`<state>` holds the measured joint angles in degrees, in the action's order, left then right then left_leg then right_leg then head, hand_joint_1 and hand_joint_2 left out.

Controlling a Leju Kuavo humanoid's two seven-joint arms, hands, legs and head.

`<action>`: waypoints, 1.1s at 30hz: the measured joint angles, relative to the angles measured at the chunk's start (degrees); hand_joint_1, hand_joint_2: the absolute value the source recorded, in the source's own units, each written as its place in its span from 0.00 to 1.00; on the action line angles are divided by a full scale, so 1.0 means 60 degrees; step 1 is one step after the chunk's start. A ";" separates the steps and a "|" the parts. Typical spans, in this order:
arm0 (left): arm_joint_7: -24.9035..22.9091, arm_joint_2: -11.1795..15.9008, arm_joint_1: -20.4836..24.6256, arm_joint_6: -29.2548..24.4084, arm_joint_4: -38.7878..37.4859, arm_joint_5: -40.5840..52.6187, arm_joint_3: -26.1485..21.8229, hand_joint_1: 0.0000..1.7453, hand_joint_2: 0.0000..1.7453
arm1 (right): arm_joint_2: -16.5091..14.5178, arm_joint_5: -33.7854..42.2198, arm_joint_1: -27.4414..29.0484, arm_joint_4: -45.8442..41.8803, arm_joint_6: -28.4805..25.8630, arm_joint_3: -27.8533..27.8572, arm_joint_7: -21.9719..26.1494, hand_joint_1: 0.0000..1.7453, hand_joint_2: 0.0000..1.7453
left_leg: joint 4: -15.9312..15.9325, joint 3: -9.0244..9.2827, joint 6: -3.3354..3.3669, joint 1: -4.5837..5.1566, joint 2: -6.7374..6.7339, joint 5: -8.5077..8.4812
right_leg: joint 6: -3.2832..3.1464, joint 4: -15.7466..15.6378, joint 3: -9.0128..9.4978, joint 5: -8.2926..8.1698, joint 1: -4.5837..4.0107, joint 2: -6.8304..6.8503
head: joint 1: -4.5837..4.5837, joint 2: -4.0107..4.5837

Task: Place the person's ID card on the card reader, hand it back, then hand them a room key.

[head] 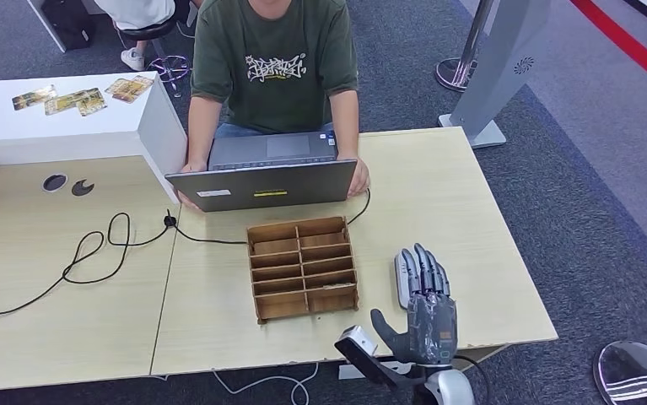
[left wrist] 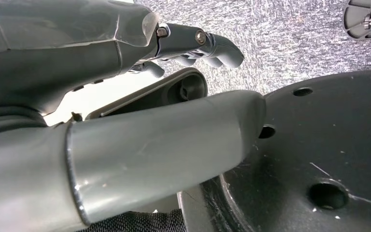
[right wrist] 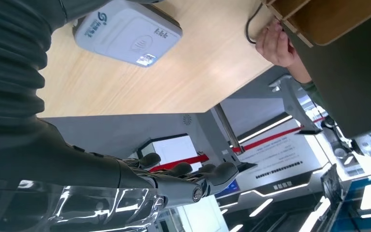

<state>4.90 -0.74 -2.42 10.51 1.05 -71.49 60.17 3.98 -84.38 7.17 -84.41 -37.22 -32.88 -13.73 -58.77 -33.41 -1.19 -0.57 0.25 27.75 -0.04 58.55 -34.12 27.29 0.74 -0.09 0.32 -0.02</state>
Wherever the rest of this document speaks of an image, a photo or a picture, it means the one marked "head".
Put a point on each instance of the person's right hand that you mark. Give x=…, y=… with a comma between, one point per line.
x=194, y=167

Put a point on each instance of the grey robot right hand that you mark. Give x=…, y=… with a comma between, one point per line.
x=432, y=330

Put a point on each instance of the person's left hand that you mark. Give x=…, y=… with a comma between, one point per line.
x=361, y=179

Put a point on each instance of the yellow patterned ID card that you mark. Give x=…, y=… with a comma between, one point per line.
x=136, y=89

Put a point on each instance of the person's left forearm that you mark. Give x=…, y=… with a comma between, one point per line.
x=345, y=126

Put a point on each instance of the person's right forearm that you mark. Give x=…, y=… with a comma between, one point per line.
x=203, y=131

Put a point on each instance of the pale grey card reader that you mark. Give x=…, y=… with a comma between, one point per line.
x=400, y=279

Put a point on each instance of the person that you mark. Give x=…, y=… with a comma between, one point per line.
x=136, y=11
x=273, y=84

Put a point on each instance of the wooden slotted card organizer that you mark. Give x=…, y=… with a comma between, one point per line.
x=278, y=279

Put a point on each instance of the grey laptop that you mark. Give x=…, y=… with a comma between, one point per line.
x=261, y=187

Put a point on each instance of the black crescent grommet cover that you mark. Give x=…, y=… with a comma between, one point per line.
x=81, y=189

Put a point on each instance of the black stool chrome base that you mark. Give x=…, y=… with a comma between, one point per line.
x=150, y=31

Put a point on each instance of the white counter block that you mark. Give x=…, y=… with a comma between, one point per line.
x=49, y=134

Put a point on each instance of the grey kiosk stand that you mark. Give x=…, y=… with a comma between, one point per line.
x=496, y=67

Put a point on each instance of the black case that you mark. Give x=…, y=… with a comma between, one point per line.
x=69, y=22

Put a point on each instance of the white desk panel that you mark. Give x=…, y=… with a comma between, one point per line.
x=43, y=22

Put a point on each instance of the red barrier belt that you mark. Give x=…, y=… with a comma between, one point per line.
x=625, y=42

